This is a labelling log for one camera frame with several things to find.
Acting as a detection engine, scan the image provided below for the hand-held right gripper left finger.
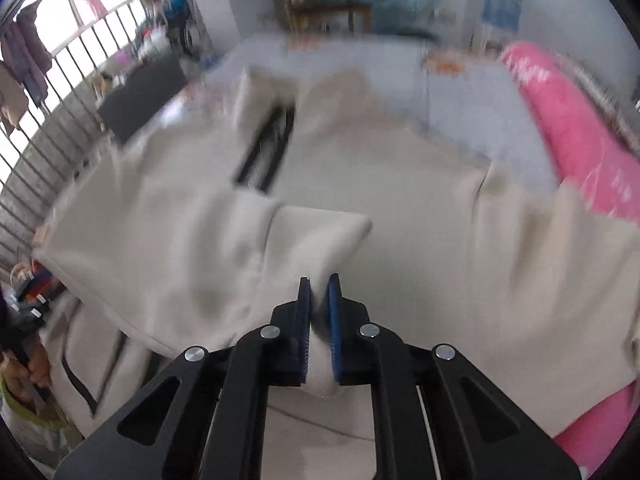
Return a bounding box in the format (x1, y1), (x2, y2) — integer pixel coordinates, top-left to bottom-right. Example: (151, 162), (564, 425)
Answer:
(54, 276), (313, 480)

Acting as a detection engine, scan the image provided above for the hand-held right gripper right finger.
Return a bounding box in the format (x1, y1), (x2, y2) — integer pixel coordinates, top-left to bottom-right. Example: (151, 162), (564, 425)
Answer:
(327, 273), (583, 480)

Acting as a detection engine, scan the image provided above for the beige jacket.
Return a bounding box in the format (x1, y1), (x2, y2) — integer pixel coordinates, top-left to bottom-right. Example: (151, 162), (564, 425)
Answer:
(32, 67), (640, 480)

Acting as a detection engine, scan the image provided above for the floral bed sheet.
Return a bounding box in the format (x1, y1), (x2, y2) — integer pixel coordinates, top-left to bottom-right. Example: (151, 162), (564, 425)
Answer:
(200, 35), (561, 191)

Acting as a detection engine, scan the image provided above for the dark box with clutter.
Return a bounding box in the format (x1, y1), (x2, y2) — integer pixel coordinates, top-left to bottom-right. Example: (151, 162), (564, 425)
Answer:
(97, 52), (188, 143)

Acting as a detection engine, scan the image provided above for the pink blanket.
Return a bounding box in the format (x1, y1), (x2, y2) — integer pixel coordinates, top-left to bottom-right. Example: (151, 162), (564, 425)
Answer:
(500, 40), (640, 476)

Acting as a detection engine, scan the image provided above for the white water dispenser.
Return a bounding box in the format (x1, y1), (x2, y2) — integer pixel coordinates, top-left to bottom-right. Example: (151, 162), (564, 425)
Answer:
(469, 10), (503, 52)

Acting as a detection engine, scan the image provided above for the pile of household clutter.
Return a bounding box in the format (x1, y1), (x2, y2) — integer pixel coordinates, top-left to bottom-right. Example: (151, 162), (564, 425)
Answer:
(134, 0), (202, 61)

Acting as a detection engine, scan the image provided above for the metal window railing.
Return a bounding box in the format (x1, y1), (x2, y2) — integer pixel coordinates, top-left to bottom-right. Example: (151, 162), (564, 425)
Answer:
(0, 0), (151, 261)

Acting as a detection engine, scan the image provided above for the blue water bottle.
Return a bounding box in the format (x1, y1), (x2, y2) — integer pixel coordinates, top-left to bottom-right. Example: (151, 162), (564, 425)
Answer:
(484, 0), (526, 31)

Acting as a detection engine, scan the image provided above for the beige hanging garment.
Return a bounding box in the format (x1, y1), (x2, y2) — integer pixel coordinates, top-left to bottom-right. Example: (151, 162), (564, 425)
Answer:
(0, 60), (29, 136)

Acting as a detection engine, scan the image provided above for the purple hanging garment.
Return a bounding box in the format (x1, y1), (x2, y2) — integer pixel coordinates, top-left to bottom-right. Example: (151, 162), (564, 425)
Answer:
(0, 0), (53, 107)

